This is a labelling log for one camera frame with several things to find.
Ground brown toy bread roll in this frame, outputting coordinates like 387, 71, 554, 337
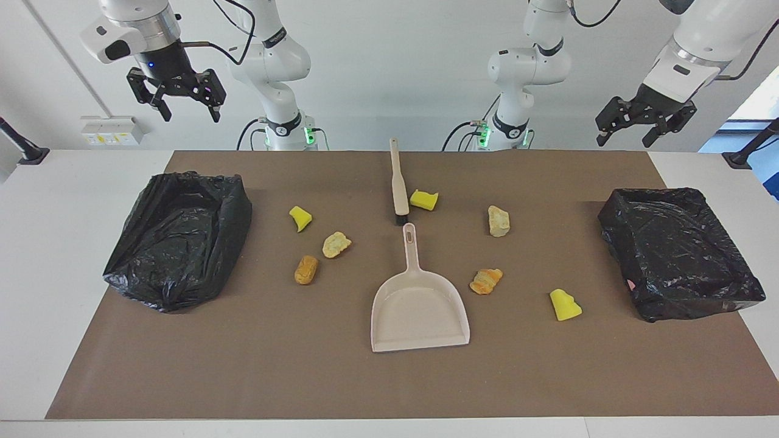
294, 255, 320, 285

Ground black right arm base cable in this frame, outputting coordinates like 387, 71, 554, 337
236, 117, 268, 151

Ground beige hand brush black bristles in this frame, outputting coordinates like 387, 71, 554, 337
389, 137, 411, 226

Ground pale golden toy pastry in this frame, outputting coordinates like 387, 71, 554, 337
322, 231, 352, 259

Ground black arm gripper cable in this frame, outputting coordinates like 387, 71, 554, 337
172, 0, 256, 66
569, 0, 779, 81

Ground beige plastic dustpan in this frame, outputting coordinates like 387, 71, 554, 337
371, 223, 471, 353

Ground yellow sponge with green side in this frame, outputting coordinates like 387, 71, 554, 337
550, 288, 583, 322

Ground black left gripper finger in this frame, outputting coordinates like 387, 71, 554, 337
595, 96, 637, 147
641, 106, 694, 149

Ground orange striped toy croissant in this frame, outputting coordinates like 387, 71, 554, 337
469, 268, 504, 296

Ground black-bagged bin with pink spot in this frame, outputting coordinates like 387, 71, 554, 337
598, 187, 766, 323

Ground brown table mat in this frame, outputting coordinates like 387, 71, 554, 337
46, 150, 779, 420

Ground pale beige toy bread chunk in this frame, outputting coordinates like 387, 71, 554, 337
487, 205, 511, 238

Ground black left arm gripper cable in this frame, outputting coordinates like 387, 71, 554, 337
569, 0, 779, 81

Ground black arm base cable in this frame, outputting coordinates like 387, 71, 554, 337
442, 94, 503, 151
236, 117, 268, 151

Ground loosely crumpled black-bagged bin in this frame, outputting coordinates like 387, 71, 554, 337
102, 171, 253, 314

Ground black right arm gripper cable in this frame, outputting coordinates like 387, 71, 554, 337
172, 0, 256, 66

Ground white wall socket box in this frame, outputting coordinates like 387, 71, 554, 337
81, 116, 145, 147

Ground black left arm base cable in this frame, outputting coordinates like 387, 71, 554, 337
442, 94, 503, 151

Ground black pole stand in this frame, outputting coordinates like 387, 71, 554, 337
722, 117, 779, 170
0, 116, 51, 165

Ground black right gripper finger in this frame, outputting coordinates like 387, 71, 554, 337
127, 67, 173, 123
194, 69, 227, 124

